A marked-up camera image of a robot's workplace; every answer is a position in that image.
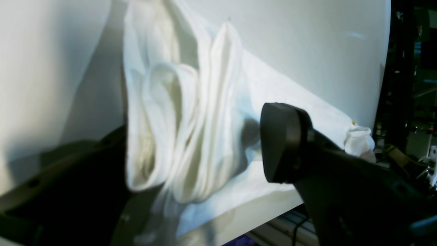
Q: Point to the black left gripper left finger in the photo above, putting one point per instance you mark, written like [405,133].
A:
[79,200]

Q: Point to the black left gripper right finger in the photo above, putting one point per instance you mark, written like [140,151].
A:
[350,201]

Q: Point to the white printed t-shirt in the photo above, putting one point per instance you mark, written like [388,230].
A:
[194,102]

